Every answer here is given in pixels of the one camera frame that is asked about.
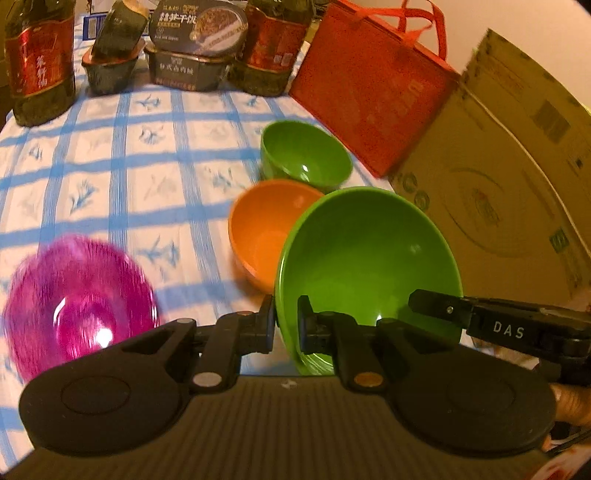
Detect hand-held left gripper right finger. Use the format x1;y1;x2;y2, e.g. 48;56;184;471
298;295;472;394

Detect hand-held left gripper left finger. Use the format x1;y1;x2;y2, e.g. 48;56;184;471
105;294;278;394

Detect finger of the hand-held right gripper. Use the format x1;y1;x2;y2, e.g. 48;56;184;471
409;289;476;326

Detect large green plastic bowl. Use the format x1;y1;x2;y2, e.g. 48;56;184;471
274;187;463;377

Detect orange plastic bowl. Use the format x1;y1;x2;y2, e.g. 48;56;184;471
228;179;326;292

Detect small green plastic bowl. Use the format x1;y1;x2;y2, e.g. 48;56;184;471
260;120;354;195

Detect large purple glass plate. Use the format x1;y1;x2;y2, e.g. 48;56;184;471
2;234;160;384

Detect person's right hand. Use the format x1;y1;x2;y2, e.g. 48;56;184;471
549;383;591;425

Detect large cardboard box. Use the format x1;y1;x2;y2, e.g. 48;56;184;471
388;28;591;305

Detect blue checked tablecloth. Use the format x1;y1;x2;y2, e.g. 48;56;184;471
0;85;393;462

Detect red tote bag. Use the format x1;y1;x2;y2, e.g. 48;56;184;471
288;0;462;178

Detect dark instant rice box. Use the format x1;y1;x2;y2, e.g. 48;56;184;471
145;46;232;92

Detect cooking oil bottle red label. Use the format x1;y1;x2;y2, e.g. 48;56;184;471
228;0;317;97
4;0;77;127

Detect instant rice box food photo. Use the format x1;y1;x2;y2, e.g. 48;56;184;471
148;0;249;58

